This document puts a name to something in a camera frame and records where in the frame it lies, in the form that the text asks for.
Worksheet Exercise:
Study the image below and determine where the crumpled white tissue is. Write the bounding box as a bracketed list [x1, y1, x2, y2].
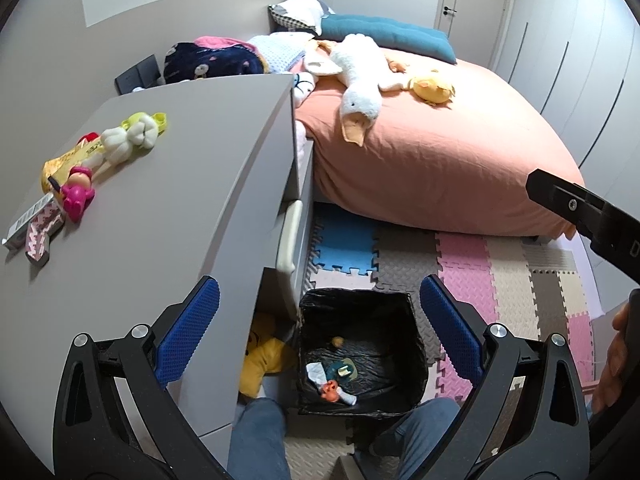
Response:
[306, 361, 331, 386]

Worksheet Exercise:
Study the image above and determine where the cream drawer handle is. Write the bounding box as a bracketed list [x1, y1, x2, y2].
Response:
[277, 200, 305, 273]

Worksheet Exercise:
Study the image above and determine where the pink cloth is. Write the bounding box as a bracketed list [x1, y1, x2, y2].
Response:
[194, 36, 258, 56]

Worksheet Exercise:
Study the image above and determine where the yellow duck plush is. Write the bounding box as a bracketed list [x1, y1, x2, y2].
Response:
[407, 72, 456, 107]

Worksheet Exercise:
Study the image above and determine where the person's left leg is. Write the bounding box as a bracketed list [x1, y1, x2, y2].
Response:
[227, 397, 292, 480]

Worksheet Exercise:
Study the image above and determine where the person's leg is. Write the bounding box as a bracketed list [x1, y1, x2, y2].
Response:
[352, 397, 461, 480]
[227, 397, 292, 480]

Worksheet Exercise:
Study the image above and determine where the person's right hand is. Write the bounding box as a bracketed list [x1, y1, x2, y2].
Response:
[592, 305, 631, 413]

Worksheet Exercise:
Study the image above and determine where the navy rabbit print blanket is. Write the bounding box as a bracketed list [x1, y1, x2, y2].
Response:
[162, 41, 266, 85]

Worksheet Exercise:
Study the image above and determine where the bed with orange sheet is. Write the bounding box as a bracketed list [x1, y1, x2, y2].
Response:
[292, 42, 586, 238]

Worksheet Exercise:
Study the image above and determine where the crushed yellow paper cup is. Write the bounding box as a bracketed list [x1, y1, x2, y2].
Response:
[41, 140, 108, 193]

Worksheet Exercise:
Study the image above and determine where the pink doll toy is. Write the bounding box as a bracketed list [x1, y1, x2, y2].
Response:
[61, 165, 97, 223]

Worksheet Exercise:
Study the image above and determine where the white and yellow plush toy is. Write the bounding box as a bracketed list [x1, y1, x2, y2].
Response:
[85, 111, 168, 181]

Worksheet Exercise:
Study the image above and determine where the light blue knit blanket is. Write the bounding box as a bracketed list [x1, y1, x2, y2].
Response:
[247, 31, 313, 75]

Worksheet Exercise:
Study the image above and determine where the teal cushion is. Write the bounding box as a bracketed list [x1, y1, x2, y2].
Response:
[320, 13, 458, 65]

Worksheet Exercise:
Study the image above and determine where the black flat device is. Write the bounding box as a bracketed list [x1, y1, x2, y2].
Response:
[115, 55, 162, 95]

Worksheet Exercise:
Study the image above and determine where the checkered pillow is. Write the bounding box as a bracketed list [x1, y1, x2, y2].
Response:
[268, 0, 336, 37]

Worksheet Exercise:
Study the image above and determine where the orange wrapper scrap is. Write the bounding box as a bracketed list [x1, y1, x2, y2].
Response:
[321, 381, 358, 407]

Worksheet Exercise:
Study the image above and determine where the white goose plush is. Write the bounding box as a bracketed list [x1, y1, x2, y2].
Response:
[305, 33, 408, 148]

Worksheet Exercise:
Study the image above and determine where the pink and white patterned block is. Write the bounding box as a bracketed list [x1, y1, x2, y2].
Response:
[25, 207, 66, 266]

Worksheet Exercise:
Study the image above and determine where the black-lined trash bin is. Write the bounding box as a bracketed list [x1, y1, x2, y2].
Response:
[297, 287, 431, 417]

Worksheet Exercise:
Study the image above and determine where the white door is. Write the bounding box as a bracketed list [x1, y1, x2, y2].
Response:
[434, 0, 516, 61]

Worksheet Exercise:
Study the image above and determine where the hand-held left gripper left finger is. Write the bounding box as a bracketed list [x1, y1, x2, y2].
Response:
[52, 276, 231, 480]

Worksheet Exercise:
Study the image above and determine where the green packaging scrap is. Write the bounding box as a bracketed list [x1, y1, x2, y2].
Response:
[327, 357, 358, 381]

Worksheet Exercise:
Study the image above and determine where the white wardrobe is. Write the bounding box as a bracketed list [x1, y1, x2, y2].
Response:
[492, 0, 640, 321]

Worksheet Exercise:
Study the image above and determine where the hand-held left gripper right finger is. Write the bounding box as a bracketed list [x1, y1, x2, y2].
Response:
[355, 274, 593, 480]

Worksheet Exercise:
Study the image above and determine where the grey dresser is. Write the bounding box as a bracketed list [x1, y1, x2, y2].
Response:
[0, 74, 316, 476]

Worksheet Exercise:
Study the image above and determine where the yellow star plush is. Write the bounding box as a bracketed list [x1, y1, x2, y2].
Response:
[239, 312, 298, 397]

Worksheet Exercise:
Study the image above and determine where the person's right leg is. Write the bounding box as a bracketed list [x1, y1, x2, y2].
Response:
[352, 397, 461, 480]

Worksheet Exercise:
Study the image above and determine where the long white box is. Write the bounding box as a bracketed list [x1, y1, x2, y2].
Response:
[1, 192, 57, 248]

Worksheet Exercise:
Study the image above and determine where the foam puzzle floor mat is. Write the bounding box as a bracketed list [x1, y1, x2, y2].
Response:
[295, 202, 621, 480]

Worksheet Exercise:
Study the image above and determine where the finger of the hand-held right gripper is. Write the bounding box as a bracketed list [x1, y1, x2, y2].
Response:
[526, 167, 640, 271]

